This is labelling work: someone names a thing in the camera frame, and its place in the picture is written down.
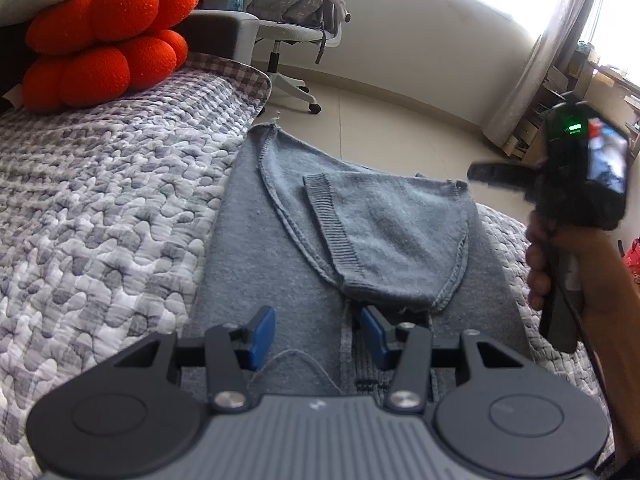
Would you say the grey knitted cat sweater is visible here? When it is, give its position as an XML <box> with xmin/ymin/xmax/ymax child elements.
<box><xmin>186</xmin><ymin>124</ymin><xmax>529</xmax><ymax>397</ymax></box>

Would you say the person's right forearm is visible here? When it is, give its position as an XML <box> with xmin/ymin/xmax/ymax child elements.
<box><xmin>579</xmin><ymin>284</ymin><xmax>640</xmax><ymax>480</ymax></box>

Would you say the person's right hand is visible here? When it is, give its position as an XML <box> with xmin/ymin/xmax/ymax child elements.
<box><xmin>526</xmin><ymin>212</ymin><xmax>639</xmax><ymax>322</ymax></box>

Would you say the red patterned basket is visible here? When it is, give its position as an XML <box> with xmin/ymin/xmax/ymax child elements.
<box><xmin>623</xmin><ymin>237</ymin><xmax>640</xmax><ymax>285</ymax></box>

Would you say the wooden desk shelf unit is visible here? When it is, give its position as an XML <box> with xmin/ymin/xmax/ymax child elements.
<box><xmin>502</xmin><ymin>41</ymin><xmax>639</xmax><ymax>164</ymax></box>

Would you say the right beige curtain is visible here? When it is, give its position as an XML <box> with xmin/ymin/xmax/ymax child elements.
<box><xmin>482</xmin><ymin>0</ymin><xmax>594</xmax><ymax>148</ymax></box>

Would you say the grey white quilted bedspread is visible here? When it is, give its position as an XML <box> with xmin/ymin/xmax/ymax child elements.
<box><xmin>1</xmin><ymin>67</ymin><xmax>614</xmax><ymax>479</ymax></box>

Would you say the grey checkered blanket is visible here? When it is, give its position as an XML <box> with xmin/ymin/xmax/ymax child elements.
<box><xmin>186</xmin><ymin>52</ymin><xmax>273</xmax><ymax>117</ymax></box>

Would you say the white office chair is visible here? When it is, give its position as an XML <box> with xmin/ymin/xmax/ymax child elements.
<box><xmin>255</xmin><ymin>0</ymin><xmax>352</xmax><ymax>115</ymax></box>

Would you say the orange pumpkin cushion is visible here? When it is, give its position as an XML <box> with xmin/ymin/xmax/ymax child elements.
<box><xmin>22</xmin><ymin>0</ymin><xmax>200</xmax><ymax>114</ymax></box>

